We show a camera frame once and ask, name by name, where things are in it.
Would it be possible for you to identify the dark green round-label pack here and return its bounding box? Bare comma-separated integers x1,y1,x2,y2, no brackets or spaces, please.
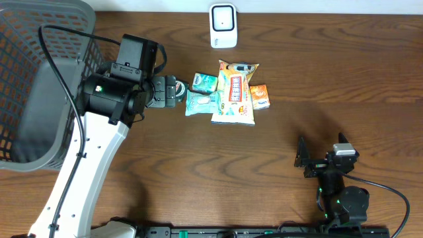
175,80,189,103

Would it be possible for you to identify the orange tissue pack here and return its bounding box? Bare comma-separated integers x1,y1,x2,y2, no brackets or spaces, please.
250,85,270,110

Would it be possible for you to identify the teal white tissue pack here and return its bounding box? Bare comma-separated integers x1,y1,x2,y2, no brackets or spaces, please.
192,73,218,94

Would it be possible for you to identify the mint green wipes pack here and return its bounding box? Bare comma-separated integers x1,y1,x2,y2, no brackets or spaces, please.
185,91,220,116

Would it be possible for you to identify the large beige snack bag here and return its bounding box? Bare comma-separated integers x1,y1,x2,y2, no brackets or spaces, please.
211,60,259,126

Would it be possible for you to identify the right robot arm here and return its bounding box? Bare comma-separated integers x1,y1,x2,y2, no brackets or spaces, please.
294,133,369,237

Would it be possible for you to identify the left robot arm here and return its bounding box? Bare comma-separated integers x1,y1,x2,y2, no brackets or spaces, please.
27,34,176,237

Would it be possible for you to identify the white barcode scanner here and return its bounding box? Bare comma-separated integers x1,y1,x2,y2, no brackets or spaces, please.
209,3,238,49

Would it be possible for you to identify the grey plastic shopping basket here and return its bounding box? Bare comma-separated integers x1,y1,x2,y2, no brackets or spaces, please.
1,0,96,172

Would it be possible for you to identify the right black cable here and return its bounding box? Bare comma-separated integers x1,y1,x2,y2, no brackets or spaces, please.
336,168,411,238

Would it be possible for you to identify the black cable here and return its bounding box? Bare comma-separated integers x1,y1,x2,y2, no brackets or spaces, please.
38,24,122,238
336,168,411,238

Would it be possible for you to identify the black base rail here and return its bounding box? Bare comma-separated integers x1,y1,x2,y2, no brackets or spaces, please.
135,225,390,238

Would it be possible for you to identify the left black cable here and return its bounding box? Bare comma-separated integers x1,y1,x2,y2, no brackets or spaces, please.
38,24,122,238

